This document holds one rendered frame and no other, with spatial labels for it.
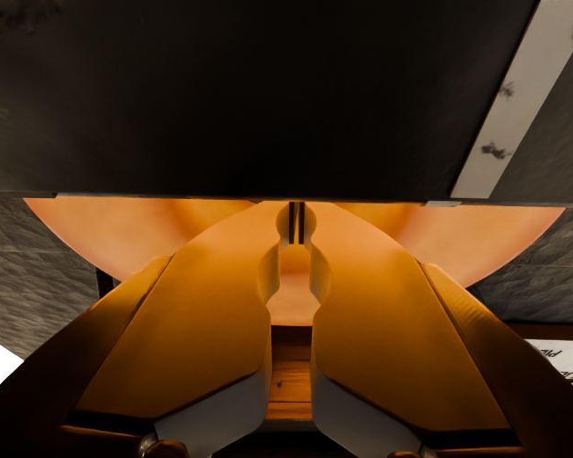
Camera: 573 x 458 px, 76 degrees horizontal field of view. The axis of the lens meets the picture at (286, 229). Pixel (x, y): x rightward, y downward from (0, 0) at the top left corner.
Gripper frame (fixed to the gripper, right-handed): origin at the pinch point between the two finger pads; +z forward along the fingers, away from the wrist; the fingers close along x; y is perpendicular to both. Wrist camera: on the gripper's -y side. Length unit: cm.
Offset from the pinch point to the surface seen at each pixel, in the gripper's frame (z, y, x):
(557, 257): 9.5, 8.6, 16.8
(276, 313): 0.7, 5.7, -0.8
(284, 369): 4.2, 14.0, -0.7
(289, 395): 2.7, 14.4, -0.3
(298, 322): 0.9, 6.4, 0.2
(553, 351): 20.0, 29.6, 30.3
